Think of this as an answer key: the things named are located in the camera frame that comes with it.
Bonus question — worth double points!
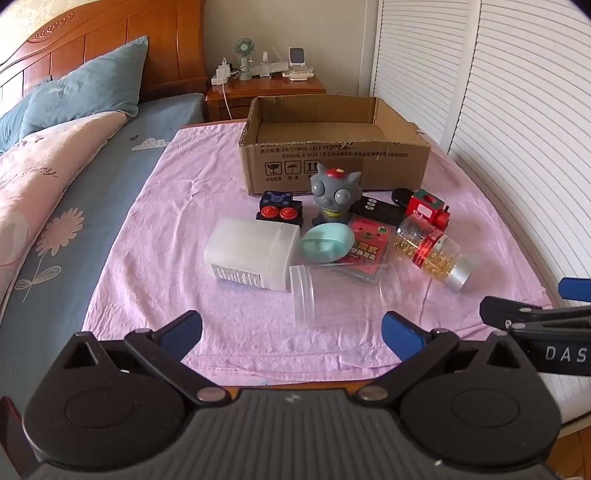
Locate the pink cloth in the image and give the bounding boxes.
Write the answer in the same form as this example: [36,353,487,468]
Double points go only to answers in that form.
[83,122,555,384]

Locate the small green desk fan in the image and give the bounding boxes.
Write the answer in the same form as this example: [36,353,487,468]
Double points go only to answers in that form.
[232,38,254,81]

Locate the white plastic container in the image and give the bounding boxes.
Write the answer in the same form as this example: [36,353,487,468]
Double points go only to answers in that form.
[204,217,302,292]

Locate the teal egg-shaped case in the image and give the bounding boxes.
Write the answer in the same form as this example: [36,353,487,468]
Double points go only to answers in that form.
[299,222,356,265]

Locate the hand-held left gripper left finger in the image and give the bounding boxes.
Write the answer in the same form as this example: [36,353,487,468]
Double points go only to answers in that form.
[55,310,232,409]

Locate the blue toy block red wheels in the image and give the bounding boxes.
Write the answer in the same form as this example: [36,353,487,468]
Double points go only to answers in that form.
[255,189,305,228]

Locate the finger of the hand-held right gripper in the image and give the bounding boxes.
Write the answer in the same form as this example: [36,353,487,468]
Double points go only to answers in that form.
[558,277,591,302]
[479,296,591,331]

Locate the wooden headboard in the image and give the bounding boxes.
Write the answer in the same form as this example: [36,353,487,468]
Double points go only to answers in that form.
[0,0,208,118]

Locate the red toy train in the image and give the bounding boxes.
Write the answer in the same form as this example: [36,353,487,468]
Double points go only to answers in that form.
[406,188,455,232]

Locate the red card packet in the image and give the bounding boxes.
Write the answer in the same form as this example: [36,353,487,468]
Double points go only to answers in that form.
[335,217,399,278]

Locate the wooden nightstand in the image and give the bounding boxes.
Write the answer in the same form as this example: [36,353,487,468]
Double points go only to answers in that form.
[205,74,328,123]

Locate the black digital timer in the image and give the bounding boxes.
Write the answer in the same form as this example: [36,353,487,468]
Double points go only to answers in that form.
[348,195,407,227]

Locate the bottle of golden capsules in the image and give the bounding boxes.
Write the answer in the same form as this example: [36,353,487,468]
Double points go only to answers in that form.
[394,217,476,294]

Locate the brown cardboard box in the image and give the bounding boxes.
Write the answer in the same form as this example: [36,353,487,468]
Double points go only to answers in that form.
[239,95,432,197]

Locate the white louvered closet door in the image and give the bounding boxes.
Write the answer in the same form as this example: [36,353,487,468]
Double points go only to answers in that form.
[445,0,591,430]
[369,0,481,153]

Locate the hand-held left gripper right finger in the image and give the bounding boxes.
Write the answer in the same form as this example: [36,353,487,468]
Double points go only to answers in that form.
[353,310,527,409]

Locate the blue floral bedsheet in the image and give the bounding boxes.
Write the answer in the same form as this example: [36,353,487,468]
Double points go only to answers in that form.
[0,92,206,416]

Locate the white power strip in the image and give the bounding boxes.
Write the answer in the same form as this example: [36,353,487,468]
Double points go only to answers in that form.
[211,58,234,87]

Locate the clear plastic jar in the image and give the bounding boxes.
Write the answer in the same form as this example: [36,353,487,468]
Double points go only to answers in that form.
[288,263,404,326]

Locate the blue pillow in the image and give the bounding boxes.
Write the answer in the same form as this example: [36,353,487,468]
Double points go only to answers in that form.
[0,76,51,153]
[18,36,149,139]

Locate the phone on white stand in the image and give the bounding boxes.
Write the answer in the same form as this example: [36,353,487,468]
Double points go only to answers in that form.
[286,45,308,75]

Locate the grey big-eyed toy figure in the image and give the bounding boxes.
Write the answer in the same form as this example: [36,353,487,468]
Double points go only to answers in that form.
[308,162,365,227]

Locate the pink floral blanket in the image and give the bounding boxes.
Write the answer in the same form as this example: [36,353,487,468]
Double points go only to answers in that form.
[0,111,130,305]

